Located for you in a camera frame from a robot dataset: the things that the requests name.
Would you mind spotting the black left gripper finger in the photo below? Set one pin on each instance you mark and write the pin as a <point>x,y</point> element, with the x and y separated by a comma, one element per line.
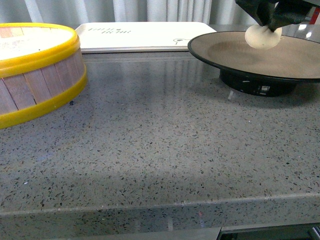
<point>260,10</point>

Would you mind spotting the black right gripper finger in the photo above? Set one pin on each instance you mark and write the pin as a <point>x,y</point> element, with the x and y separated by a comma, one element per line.
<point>290,12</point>

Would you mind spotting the white steamed bun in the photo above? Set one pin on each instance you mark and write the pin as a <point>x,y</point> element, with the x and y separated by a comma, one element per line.
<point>261,37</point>

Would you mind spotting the brown plate with black rim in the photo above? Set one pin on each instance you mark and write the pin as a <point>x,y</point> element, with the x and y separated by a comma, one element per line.
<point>260,72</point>

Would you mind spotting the white bear print tray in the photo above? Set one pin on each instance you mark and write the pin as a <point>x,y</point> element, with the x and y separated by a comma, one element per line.
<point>125,37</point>

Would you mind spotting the yellow rimmed bamboo steamer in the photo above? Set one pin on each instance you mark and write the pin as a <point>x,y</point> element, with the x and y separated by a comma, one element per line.
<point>41,69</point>

